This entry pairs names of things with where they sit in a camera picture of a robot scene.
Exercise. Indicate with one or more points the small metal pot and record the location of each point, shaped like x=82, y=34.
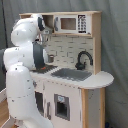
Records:
x=50, y=58

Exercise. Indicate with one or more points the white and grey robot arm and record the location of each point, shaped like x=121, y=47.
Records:
x=18, y=61

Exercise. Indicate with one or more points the white wooden toy kitchen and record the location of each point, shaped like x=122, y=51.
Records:
x=65, y=47

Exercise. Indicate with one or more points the grey toy sink basin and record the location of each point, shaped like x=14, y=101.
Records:
x=71, y=74

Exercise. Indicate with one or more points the black toy faucet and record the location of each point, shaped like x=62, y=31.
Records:
x=81, y=64

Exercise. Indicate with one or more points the black toy stovetop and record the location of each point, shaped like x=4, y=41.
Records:
x=45, y=69

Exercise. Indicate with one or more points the grey toy range hood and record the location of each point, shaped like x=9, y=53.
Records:
x=48, y=24

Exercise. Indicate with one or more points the white cabinet door with dispenser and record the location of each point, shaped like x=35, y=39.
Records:
x=63, y=105

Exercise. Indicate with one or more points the white toy microwave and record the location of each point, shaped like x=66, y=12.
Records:
x=74, y=24

